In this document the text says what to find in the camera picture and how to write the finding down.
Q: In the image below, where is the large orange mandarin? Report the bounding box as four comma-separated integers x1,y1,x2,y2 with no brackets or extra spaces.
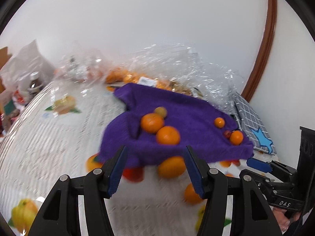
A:
229,130,244,146

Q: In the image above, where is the small orange kumquat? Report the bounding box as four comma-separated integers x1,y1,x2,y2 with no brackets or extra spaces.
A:
214,117,225,129

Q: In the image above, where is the small green citrus fruit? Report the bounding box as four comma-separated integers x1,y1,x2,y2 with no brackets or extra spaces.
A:
154,107,168,118

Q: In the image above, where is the person's right hand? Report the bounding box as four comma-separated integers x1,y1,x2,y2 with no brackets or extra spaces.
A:
272,207,301,233

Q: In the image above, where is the red tomato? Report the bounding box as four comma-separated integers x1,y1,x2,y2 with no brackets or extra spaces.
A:
122,167,144,183

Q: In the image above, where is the grey checked cushion blue star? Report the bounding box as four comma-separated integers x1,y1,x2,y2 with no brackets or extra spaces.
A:
233,92,277,155

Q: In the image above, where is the purple towel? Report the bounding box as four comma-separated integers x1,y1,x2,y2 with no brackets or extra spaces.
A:
98,83,253,168

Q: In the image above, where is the clear bag of oranges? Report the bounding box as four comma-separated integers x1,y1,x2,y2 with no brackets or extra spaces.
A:
104,66,173,92

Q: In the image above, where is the clear plastic bag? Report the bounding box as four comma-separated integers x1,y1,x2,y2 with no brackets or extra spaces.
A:
130,44,244,113

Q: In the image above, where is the white plastic bag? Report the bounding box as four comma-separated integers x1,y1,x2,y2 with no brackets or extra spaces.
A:
1,40,55,91

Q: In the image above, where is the brown wooden door frame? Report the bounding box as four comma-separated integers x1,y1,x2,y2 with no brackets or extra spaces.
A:
241,0,278,102

